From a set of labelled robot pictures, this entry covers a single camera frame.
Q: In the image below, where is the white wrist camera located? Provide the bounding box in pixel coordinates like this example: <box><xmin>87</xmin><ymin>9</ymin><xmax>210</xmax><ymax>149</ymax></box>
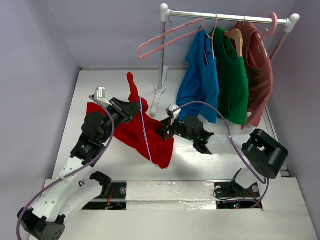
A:
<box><xmin>166</xmin><ymin>103</ymin><xmax>181</xmax><ymax>121</ymax></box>
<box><xmin>91</xmin><ymin>86</ymin><xmax>112</xmax><ymax>107</ymax></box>

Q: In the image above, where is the wooden hanger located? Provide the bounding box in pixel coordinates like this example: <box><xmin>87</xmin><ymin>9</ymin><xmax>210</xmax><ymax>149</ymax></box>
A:
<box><xmin>224</xmin><ymin>28</ymin><xmax>243</xmax><ymax>58</ymax></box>

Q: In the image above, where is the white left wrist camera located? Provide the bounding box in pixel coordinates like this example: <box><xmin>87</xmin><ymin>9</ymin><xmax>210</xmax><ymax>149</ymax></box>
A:
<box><xmin>91</xmin><ymin>86</ymin><xmax>112</xmax><ymax>107</ymax></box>

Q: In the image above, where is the white and chrome clothes rack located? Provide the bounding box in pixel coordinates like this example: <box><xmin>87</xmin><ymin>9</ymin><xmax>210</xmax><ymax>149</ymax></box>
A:
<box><xmin>137</xmin><ymin>3</ymin><xmax>301</xmax><ymax>117</ymax></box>

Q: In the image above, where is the thick pink plastic hanger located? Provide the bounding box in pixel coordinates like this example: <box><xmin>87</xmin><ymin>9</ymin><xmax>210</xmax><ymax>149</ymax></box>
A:
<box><xmin>259</xmin><ymin>12</ymin><xmax>279</xmax><ymax>42</ymax></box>

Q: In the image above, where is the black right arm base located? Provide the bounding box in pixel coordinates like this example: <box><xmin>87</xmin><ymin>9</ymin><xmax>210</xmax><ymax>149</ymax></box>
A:
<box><xmin>212</xmin><ymin>171</ymin><xmax>263</xmax><ymax>210</ymax></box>

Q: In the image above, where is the green t-shirt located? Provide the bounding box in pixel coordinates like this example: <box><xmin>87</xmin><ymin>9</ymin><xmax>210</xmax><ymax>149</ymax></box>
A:
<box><xmin>213</xmin><ymin>27</ymin><xmax>249</xmax><ymax>125</ymax></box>

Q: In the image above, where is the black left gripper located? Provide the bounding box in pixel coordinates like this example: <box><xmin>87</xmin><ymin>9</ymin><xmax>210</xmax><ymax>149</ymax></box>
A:
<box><xmin>99</xmin><ymin>97</ymin><xmax>143</xmax><ymax>144</ymax></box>

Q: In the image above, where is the blue t-shirt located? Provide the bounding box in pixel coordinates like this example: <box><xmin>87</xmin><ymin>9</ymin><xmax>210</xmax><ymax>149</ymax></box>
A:
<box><xmin>176</xmin><ymin>30</ymin><xmax>220</xmax><ymax>124</ymax></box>

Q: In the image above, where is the thin pink wire hanger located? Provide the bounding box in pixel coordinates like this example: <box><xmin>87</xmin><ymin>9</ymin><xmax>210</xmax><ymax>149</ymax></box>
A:
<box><xmin>206</xmin><ymin>12</ymin><xmax>218</xmax><ymax>59</ymax></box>

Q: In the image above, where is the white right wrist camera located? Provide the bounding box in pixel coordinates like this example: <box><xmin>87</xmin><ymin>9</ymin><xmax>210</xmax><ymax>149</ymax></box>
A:
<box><xmin>166</xmin><ymin>103</ymin><xmax>181</xmax><ymax>121</ymax></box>

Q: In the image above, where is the light blue wire hanger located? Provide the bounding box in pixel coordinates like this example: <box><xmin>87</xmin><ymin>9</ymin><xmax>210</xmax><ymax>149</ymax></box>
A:
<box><xmin>139</xmin><ymin>96</ymin><xmax>153</xmax><ymax>165</ymax></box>

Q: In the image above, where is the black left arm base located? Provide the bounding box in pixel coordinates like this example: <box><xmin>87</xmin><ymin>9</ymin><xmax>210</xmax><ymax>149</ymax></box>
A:
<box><xmin>78</xmin><ymin>171</ymin><xmax>127</xmax><ymax>210</ymax></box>

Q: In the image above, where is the dusty red t-shirt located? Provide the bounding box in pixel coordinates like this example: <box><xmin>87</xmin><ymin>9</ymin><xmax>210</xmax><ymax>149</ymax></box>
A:
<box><xmin>234</xmin><ymin>21</ymin><xmax>274</xmax><ymax>130</ymax></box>

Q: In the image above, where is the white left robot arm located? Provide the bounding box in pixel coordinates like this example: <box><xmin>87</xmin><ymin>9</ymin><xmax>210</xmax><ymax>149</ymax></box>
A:
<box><xmin>16</xmin><ymin>96</ymin><xmax>141</xmax><ymax>240</ymax></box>

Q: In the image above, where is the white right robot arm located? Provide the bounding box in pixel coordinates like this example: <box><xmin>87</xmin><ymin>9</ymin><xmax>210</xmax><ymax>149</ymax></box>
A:
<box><xmin>156</xmin><ymin>116</ymin><xmax>289</xmax><ymax>196</ymax></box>

